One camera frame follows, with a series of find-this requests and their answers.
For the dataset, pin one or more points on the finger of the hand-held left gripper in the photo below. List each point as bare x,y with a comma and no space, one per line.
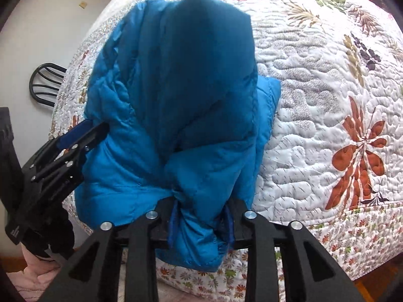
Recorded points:
91,137
74,137

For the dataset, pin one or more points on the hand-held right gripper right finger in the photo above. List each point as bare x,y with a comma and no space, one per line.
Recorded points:
235,223

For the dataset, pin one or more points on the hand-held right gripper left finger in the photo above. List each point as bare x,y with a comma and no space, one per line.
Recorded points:
163,223

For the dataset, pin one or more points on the blue puffer jacket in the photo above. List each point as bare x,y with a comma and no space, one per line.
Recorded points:
176,107

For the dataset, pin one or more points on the person's left hand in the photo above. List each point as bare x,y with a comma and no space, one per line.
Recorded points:
58,229

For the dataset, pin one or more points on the black metal chair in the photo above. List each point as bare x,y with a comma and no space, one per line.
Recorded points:
42,83

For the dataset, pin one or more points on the pink clothing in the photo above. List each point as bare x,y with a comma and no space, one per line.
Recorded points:
34,276

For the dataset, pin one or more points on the floral quilted bedspread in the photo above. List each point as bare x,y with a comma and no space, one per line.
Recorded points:
321,107

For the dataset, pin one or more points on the beige wall socket plate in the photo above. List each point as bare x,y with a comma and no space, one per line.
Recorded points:
83,4

